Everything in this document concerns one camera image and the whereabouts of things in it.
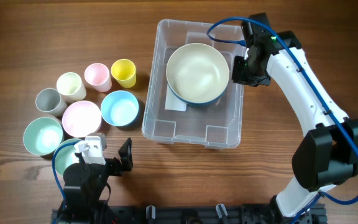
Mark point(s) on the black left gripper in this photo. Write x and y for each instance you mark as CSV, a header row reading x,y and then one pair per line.
x,y
117,165

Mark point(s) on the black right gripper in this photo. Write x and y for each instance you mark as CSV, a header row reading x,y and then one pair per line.
x,y
243,72

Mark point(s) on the green bowl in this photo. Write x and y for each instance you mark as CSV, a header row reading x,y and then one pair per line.
x,y
65,158
42,136

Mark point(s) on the large cream bowl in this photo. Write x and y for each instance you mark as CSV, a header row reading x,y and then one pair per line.
x,y
197,73

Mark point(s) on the light blue bowl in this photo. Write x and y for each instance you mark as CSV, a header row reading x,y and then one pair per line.
x,y
119,108

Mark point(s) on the pink bowl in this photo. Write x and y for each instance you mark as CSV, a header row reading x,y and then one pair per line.
x,y
81,119

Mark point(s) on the clear plastic storage bin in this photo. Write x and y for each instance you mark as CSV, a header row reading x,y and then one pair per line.
x,y
217,125

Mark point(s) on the grey cup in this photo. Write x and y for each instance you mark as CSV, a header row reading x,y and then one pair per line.
x,y
50,101

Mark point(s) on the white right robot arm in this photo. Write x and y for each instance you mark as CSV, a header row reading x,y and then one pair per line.
x,y
326,161

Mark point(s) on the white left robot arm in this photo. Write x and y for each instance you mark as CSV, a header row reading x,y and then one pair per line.
x,y
84,183

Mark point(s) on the white paper label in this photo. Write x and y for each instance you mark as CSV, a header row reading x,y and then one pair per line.
x,y
172,102

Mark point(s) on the cream cup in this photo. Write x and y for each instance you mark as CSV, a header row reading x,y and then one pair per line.
x,y
71,87

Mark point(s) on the pink cup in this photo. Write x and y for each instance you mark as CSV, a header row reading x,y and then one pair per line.
x,y
98,76

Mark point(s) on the yellow cup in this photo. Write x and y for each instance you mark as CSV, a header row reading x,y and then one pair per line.
x,y
124,72

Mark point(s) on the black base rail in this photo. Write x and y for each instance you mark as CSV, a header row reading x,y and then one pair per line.
x,y
248,213

